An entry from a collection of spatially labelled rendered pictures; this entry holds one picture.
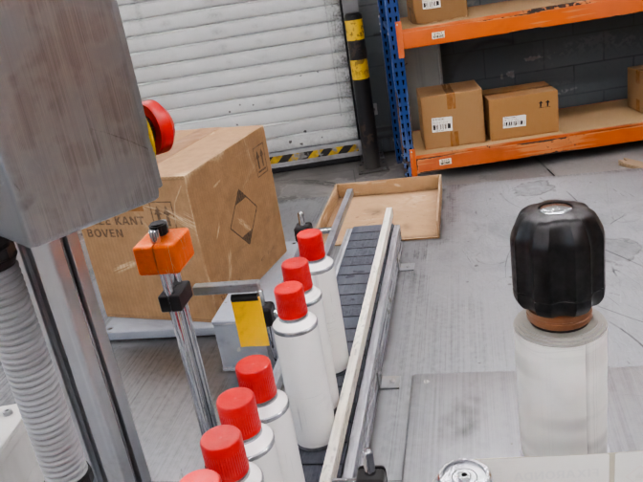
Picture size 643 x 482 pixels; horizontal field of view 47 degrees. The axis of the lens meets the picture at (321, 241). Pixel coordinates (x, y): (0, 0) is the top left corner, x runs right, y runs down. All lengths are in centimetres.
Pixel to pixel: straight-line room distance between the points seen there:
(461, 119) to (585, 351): 379
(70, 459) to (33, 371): 8
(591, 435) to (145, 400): 67
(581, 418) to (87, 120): 51
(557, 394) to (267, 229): 84
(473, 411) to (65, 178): 61
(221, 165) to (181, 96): 378
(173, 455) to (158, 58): 417
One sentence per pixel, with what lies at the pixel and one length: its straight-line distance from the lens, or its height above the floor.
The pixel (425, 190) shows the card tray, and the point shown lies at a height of 83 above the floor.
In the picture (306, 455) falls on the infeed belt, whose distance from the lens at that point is 89.
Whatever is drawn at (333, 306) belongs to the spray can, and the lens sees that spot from 97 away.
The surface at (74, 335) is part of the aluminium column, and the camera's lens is 65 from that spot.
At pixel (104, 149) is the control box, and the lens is 47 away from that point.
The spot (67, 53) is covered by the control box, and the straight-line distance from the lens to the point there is 46.
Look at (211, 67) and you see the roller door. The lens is 499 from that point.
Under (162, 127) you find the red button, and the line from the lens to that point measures 51.
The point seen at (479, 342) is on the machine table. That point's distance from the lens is 115.
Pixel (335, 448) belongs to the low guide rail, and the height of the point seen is 92.
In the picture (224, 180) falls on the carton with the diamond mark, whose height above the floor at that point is 107.
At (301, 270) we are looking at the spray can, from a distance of 85.
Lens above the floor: 143
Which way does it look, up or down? 22 degrees down
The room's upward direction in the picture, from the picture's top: 9 degrees counter-clockwise
